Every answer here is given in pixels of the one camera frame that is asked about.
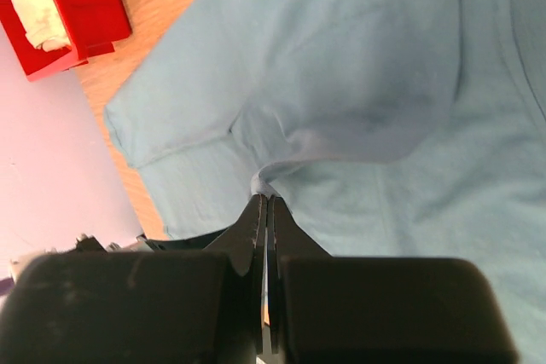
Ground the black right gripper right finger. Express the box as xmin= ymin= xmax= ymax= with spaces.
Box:
xmin=267 ymin=197 xmax=337 ymax=363

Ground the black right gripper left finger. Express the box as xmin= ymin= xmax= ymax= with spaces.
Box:
xmin=187 ymin=195 xmax=268 ymax=363

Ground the blue t-shirt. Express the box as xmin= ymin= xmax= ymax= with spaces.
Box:
xmin=104 ymin=0 xmax=545 ymax=363

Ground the red plastic bin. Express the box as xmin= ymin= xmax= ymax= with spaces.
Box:
xmin=1 ymin=0 xmax=132 ymax=81

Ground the beige folded t-shirt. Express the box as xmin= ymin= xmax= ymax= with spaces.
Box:
xmin=11 ymin=0 xmax=72 ymax=52

